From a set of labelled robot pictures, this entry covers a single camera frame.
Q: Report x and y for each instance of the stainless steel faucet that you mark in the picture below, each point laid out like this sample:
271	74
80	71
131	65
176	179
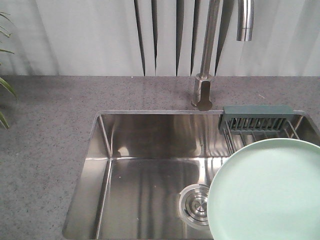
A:
201	98

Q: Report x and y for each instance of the mint green round plate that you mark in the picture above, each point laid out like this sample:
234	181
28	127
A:
268	190

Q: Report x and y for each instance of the green potted plant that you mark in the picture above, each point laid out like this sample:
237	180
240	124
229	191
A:
3	82

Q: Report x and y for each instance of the roll-up dish drying rack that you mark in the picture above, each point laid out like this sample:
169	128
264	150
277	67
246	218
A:
252	120

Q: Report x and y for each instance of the stainless steel sink basin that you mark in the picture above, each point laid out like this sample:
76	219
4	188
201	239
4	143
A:
136	165

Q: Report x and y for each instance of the round steel sink drain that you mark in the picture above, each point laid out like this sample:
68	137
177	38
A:
192	205

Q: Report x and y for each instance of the white pleated curtain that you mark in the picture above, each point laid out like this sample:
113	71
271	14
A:
156	38

